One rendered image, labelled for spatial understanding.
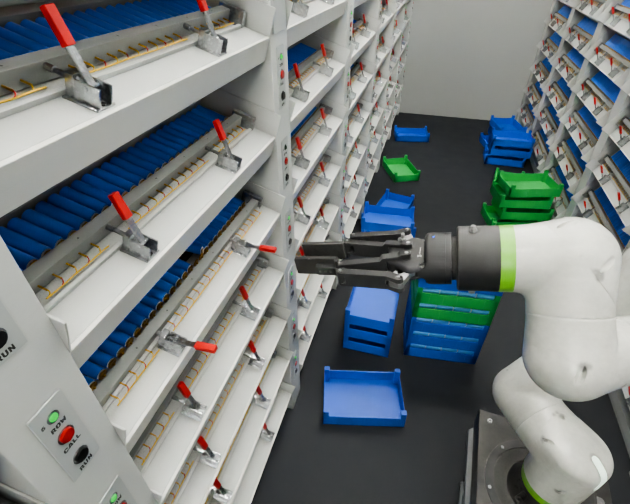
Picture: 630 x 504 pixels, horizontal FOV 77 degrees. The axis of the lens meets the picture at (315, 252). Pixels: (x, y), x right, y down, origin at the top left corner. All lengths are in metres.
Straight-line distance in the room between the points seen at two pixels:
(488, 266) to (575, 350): 0.14
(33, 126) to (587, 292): 0.61
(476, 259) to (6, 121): 0.52
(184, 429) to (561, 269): 0.67
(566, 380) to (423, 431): 1.11
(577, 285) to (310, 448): 1.19
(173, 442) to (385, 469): 0.90
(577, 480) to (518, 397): 0.18
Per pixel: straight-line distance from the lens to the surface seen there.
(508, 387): 1.11
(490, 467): 1.25
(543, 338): 0.59
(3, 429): 0.47
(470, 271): 0.56
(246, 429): 1.26
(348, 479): 1.53
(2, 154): 0.41
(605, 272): 0.58
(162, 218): 0.63
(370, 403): 1.67
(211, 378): 0.89
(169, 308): 0.72
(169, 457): 0.83
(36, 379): 0.47
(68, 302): 0.53
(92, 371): 0.67
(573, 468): 1.05
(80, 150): 0.46
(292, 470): 1.54
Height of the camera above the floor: 1.41
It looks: 38 degrees down
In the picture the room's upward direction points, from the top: straight up
